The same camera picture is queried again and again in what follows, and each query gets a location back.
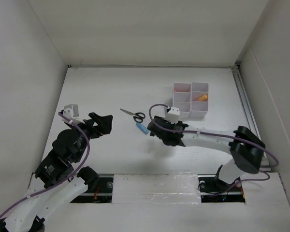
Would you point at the white compartment container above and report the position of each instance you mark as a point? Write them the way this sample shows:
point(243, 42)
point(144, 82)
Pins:
point(182, 100)
point(199, 109)

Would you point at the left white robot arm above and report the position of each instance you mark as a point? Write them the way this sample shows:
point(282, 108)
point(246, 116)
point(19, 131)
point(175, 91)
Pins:
point(61, 176)

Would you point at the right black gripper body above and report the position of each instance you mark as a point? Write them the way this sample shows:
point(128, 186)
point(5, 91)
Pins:
point(172, 124)

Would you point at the black handled scissors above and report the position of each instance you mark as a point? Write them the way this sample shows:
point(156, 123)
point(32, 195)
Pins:
point(137, 117)

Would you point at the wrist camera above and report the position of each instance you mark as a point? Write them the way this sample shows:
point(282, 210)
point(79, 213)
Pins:
point(172, 114)
point(70, 112)

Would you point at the aluminium side rail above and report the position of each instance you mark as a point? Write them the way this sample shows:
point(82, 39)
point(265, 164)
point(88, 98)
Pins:
point(244, 99)

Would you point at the left white compartment container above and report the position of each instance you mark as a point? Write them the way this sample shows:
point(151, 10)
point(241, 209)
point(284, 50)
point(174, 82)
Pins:
point(182, 100)

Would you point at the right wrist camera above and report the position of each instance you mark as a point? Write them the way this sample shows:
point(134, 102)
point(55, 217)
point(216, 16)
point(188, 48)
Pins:
point(172, 114)

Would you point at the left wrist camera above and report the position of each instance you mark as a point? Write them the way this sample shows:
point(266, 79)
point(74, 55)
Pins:
point(70, 112)

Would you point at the orange capped marker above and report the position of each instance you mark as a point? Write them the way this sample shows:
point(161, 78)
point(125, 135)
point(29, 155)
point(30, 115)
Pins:
point(202, 98)

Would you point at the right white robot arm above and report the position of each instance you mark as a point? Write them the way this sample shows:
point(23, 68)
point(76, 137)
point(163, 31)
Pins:
point(245, 149)

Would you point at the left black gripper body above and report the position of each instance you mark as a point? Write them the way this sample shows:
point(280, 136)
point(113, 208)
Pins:
point(94, 130)

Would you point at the right white compartment container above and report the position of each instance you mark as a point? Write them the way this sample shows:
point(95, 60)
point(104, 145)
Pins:
point(199, 109)

